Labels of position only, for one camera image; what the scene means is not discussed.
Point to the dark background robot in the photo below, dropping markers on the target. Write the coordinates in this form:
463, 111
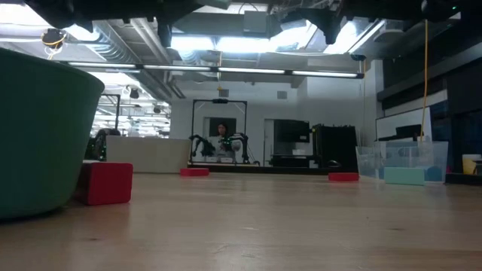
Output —
98, 145

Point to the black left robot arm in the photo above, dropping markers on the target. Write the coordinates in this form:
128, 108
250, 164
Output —
94, 9

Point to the black cabinet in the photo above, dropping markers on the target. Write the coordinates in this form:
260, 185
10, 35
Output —
335, 147

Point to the large teal bowl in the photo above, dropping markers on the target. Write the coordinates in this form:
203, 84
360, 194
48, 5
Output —
41, 131

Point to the ceiling light strip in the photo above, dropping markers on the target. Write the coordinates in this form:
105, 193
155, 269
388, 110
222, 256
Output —
248, 70

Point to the light teal rectangular block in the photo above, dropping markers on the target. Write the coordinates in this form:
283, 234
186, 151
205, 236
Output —
404, 176

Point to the thick red block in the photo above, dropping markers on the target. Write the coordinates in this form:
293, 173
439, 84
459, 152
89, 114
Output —
109, 184

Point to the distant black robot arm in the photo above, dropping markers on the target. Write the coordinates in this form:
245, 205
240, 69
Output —
199, 143
243, 145

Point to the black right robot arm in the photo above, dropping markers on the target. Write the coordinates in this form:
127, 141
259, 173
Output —
395, 7

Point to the black monitor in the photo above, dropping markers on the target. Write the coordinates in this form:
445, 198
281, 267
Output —
291, 131

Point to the clear plastic bin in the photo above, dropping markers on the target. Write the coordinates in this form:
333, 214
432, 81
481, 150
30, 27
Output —
406, 154

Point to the person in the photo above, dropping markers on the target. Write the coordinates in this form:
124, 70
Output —
218, 145

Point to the distant black gantry frame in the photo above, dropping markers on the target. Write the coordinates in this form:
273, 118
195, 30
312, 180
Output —
220, 101

